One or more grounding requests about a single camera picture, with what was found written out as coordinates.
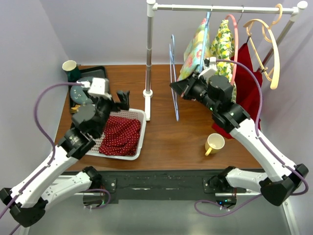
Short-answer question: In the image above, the yellow mug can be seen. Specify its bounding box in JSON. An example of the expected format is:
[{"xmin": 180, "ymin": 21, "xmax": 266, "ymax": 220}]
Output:
[{"xmin": 205, "ymin": 133, "xmax": 225, "ymax": 156}]

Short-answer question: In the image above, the white plastic mesh basket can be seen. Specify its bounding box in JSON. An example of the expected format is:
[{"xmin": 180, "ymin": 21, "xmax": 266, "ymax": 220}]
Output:
[{"xmin": 87, "ymin": 109, "xmax": 146, "ymax": 161}]

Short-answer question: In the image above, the pink plastic hanger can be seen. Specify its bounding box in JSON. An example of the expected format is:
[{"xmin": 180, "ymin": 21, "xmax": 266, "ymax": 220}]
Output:
[{"xmin": 225, "ymin": 14, "xmax": 239, "ymax": 85}]

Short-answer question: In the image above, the light blue plastic hanger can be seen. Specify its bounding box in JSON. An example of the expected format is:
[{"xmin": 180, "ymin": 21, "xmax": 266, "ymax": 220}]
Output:
[{"xmin": 199, "ymin": 12, "xmax": 211, "ymax": 72}]

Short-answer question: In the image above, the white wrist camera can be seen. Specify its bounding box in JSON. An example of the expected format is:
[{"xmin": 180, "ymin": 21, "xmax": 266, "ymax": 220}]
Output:
[
  {"xmin": 77, "ymin": 77, "xmax": 112, "ymax": 99},
  {"xmin": 199, "ymin": 57, "xmax": 217, "ymax": 79}
]

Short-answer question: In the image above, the black tray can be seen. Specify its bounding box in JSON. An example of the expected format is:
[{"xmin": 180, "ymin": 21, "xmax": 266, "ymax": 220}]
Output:
[{"xmin": 68, "ymin": 66, "xmax": 108, "ymax": 109}]

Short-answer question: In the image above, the yellow lemon print garment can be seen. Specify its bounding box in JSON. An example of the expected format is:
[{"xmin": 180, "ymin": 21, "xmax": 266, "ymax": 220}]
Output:
[{"xmin": 209, "ymin": 19, "xmax": 237, "ymax": 103}]

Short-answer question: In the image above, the gold cutlery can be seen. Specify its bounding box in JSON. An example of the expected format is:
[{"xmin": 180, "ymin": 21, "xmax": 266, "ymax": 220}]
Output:
[{"xmin": 70, "ymin": 105, "xmax": 80, "ymax": 114}]

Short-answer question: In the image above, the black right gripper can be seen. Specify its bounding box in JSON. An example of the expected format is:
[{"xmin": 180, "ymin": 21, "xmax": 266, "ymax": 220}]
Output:
[{"xmin": 170, "ymin": 70, "xmax": 218, "ymax": 112}]

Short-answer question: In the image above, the dark green cup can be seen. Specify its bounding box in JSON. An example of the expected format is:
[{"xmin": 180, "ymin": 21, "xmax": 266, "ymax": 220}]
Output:
[{"xmin": 62, "ymin": 60, "xmax": 81, "ymax": 82}]

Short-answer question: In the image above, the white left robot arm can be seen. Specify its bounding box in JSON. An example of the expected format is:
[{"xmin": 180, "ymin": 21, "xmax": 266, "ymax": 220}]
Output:
[{"xmin": 0, "ymin": 91, "xmax": 130, "ymax": 227}]

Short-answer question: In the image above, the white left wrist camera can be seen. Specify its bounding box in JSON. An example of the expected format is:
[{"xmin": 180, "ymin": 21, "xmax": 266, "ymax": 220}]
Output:
[{"xmin": 77, "ymin": 77, "xmax": 112, "ymax": 99}]

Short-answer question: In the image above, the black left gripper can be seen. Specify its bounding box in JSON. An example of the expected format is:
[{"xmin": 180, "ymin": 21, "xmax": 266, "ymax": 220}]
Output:
[{"xmin": 85, "ymin": 90, "xmax": 130, "ymax": 137}]

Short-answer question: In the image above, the teal ceramic plate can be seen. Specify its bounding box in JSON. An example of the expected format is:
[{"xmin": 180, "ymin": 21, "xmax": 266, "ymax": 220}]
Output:
[{"xmin": 70, "ymin": 86, "xmax": 97, "ymax": 105}]

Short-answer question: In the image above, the silver white clothes rack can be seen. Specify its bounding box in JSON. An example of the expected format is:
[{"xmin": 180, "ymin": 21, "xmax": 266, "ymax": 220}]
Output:
[{"xmin": 143, "ymin": 0, "xmax": 308, "ymax": 121}]

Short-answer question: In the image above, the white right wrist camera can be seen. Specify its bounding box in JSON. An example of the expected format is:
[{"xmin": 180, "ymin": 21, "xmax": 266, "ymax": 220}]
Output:
[{"xmin": 199, "ymin": 57, "xmax": 217, "ymax": 79}]

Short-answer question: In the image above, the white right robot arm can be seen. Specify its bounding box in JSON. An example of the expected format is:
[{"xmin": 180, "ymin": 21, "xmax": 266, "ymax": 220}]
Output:
[{"xmin": 170, "ymin": 74, "xmax": 309, "ymax": 206}]

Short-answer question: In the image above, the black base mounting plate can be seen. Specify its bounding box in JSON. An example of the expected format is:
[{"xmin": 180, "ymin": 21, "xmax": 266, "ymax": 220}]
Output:
[{"xmin": 73, "ymin": 168, "xmax": 269, "ymax": 205}]

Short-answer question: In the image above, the blue wire hanger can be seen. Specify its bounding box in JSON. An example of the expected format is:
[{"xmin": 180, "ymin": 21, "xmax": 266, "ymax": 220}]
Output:
[{"xmin": 169, "ymin": 34, "xmax": 179, "ymax": 121}]

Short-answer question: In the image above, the pastel floral skirt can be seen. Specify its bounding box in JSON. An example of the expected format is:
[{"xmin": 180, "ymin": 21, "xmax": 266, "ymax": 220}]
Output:
[{"xmin": 177, "ymin": 18, "xmax": 210, "ymax": 81}]

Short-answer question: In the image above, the light wooden hanger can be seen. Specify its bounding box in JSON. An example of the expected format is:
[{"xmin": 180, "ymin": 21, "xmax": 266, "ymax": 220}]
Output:
[{"xmin": 243, "ymin": 3, "xmax": 284, "ymax": 90}]

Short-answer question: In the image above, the red polka dot skirt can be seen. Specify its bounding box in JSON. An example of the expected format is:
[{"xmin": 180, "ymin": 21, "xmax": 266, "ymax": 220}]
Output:
[{"xmin": 99, "ymin": 116, "xmax": 141, "ymax": 156}]

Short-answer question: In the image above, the plain red garment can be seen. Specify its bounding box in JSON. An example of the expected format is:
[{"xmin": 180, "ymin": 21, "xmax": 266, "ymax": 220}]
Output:
[{"xmin": 211, "ymin": 43, "xmax": 264, "ymax": 140}]

